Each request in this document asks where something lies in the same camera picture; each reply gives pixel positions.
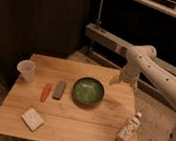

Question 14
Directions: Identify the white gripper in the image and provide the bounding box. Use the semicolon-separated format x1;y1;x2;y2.
109;68;139;93

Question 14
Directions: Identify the green ceramic bowl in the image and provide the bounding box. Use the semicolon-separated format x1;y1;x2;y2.
71;77;105;106

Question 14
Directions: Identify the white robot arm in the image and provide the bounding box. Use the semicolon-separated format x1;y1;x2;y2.
111;44;176;141

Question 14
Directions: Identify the long wooden beam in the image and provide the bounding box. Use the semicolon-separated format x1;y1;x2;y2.
75;21;176;111

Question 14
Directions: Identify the white plastic bottle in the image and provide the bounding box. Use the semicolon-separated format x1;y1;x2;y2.
115;112;142;141

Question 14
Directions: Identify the metal pole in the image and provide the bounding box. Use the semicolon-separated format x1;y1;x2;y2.
96;0;104;28

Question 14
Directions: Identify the grey rectangular block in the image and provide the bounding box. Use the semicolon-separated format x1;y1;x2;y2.
53;81;67;100

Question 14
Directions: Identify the low wooden table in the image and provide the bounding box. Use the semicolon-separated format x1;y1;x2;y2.
0;54;138;141

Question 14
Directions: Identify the orange carrot toy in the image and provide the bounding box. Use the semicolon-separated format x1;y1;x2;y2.
40;83;51;102

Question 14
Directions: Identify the translucent plastic cup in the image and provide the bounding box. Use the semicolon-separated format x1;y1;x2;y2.
17;60;35;82

